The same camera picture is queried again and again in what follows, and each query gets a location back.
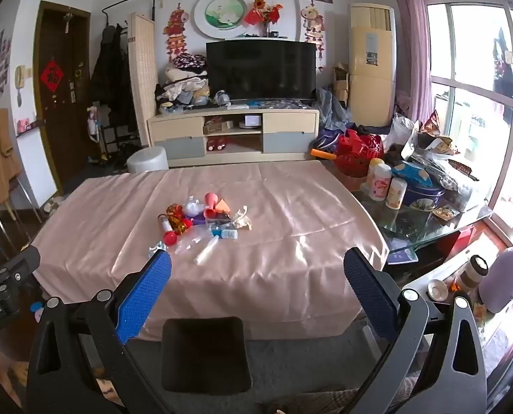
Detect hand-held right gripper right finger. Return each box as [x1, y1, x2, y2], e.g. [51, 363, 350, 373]
[343, 248, 488, 414]

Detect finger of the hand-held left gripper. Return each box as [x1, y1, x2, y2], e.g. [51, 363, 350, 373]
[4, 246, 41, 287]

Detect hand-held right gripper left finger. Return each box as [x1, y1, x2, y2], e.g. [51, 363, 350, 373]
[26, 248, 173, 414]

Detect clear plastic bag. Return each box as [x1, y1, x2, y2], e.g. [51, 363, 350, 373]
[170, 230, 205, 255]

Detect tube with red cap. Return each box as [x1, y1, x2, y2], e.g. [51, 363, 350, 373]
[157, 213, 177, 244]

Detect white plastic tube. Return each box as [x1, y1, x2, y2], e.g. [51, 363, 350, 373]
[193, 238, 219, 265]

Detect red and gold wrapper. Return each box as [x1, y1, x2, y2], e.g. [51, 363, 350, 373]
[167, 204, 193, 234]

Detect purple bowl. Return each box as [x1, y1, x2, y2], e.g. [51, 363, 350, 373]
[192, 211, 231, 226]

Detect clear plastic wrap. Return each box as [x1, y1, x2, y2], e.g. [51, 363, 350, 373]
[183, 196, 205, 218]

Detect red cone cup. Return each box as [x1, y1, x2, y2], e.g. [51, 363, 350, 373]
[204, 193, 223, 220]

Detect cream paper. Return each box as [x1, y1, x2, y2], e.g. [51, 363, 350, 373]
[233, 208, 253, 230]

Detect glass side table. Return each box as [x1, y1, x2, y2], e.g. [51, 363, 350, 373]
[351, 181, 494, 264]

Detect dark chair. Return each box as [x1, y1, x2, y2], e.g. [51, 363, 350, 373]
[162, 317, 252, 396]

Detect white board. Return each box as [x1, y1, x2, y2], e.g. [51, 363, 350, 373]
[17, 131, 59, 208]

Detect white mug with dark lid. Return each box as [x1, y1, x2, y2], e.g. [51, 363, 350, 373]
[455, 255, 490, 292]

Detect short white can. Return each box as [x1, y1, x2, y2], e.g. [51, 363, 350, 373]
[386, 178, 407, 210]

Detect blue tin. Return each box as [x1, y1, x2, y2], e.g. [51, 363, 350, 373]
[401, 161, 446, 208]

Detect brown door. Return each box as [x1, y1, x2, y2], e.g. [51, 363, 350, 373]
[36, 2, 91, 186]

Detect purple thermos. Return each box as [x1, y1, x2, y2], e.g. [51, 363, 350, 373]
[478, 235, 513, 313]

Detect white round stool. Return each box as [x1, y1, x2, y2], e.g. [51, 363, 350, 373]
[127, 147, 170, 173]

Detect red plastic basket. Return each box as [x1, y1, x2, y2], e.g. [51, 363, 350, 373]
[334, 129, 384, 177]

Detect purple bag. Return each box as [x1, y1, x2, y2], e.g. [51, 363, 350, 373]
[317, 128, 348, 149]

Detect pile of snack bags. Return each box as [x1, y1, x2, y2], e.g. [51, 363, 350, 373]
[390, 110, 468, 173]

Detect cream and grey TV cabinet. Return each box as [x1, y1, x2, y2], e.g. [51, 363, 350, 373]
[147, 108, 320, 167]

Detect red diamond door decoration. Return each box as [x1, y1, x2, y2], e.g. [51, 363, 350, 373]
[39, 61, 66, 93]

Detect blue-grey cloth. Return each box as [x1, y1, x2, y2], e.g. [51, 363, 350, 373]
[314, 88, 352, 132]

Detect dark hanging coats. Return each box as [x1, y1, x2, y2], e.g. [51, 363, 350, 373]
[90, 23, 132, 110]

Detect cardboard boxes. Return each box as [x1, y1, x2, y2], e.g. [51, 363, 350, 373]
[332, 64, 350, 104]

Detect pile of clothes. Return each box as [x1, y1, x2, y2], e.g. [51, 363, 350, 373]
[155, 54, 212, 108]

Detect woven folding screen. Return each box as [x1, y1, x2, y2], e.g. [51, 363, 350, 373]
[130, 13, 158, 147]

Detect black television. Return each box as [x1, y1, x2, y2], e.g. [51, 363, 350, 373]
[206, 41, 317, 102]

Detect purple curtain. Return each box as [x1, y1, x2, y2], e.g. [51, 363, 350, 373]
[390, 0, 434, 126]

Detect large window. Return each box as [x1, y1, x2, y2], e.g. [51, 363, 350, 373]
[418, 0, 513, 234]

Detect red hanging fish ornament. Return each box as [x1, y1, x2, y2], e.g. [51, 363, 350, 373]
[164, 3, 189, 65]

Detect pink hanging ornament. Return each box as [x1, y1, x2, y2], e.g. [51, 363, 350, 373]
[300, 3, 326, 70]

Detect vase with sunflower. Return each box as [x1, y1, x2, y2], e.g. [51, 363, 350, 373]
[244, 0, 283, 37]

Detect round wall art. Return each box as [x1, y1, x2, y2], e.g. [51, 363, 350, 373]
[195, 0, 255, 39]

